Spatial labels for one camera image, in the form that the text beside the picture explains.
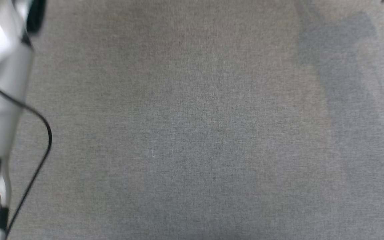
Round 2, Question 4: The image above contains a black cable with white connector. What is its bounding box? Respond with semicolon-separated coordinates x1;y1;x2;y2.
0;74;52;238

